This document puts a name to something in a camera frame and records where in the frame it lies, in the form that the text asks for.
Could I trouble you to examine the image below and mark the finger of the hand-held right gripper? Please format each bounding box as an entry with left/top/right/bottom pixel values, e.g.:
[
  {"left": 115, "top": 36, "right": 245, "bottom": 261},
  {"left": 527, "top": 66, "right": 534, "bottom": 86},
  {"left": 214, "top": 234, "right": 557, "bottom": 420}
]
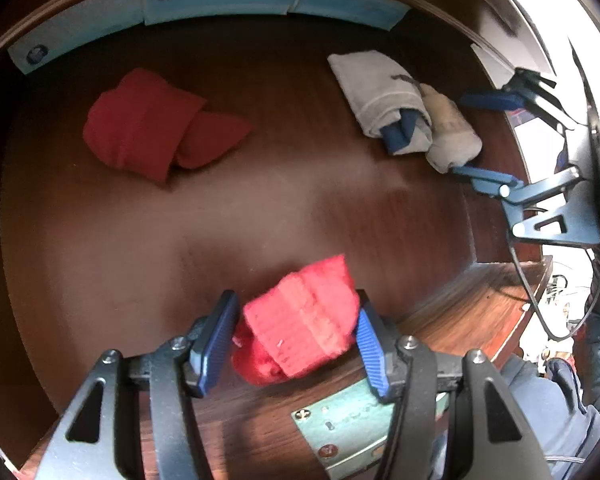
[
  {"left": 450, "top": 165, "right": 581, "bottom": 206},
  {"left": 459, "top": 67, "right": 581, "bottom": 131}
]

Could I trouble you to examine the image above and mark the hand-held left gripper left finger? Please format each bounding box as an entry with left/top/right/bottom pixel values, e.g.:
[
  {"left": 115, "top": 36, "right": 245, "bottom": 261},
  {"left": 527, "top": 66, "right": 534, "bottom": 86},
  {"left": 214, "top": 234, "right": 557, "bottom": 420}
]
[{"left": 35, "top": 289, "right": 241, "bottom": 480}]

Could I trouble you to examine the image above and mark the small bright red sock roll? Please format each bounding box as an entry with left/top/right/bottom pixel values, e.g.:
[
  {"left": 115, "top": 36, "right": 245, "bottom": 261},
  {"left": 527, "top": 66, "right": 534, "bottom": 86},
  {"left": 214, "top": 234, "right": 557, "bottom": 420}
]
[{"left": 230, "top": 254, "right": 359, "bottom": 387}]

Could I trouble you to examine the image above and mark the thin black cable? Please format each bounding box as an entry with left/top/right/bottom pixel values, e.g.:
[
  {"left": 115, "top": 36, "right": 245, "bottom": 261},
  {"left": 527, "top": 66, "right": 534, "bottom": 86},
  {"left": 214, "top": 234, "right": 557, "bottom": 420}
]
[{"left": 507, "top": 230, "right": 600, "bottom": 341}]

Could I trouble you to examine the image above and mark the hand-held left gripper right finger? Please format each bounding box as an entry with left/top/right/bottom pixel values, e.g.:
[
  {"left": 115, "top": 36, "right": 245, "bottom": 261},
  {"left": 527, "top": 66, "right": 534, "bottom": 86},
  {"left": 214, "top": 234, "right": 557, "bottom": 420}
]
[{"left": 355, "top": 302, "right": 553, "bottom": 480}]

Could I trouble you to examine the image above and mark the grey sock with blue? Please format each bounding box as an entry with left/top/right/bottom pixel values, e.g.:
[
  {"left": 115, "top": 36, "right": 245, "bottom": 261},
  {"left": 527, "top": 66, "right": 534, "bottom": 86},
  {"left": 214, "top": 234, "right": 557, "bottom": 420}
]
[{"left": 327, "top": 52, "right": 433, "bottom": 156}]

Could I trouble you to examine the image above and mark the person's grey jacket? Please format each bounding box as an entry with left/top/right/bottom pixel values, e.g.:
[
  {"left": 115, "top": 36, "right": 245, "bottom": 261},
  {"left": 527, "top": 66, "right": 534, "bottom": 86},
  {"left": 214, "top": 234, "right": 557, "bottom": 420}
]
[{"left": 500, "top": 350, "right": 600, "bottom": 480}]

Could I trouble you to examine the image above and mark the dark wooden table with drawer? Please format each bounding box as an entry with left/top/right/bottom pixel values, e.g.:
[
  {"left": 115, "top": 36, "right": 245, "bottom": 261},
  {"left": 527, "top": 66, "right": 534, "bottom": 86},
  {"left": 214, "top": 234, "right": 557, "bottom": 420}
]
[{"left": 0, "top": 0, "right": 553, "bottom": 480}]

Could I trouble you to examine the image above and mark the dark red sock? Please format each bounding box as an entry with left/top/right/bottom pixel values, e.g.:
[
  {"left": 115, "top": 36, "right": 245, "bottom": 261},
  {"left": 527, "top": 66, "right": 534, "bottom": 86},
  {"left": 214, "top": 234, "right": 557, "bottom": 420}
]
[{"left": 82, "top": 67, "right": 255, "bottom": 183}]

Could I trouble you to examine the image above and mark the beige sock roll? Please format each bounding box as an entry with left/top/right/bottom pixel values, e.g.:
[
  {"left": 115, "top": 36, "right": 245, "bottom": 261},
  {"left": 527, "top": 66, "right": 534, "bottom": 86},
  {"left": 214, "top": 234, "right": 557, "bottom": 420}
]
[{"left": 419, "top": 82, "right": 482, "bottom": 173}]

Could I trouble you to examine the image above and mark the green metal lock plate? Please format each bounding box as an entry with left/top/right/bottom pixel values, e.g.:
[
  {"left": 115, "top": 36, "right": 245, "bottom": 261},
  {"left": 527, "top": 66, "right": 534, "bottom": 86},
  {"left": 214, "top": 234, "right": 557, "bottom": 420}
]
[{"left": 291, "top": 375, "right": 396, "bottom": 480}]

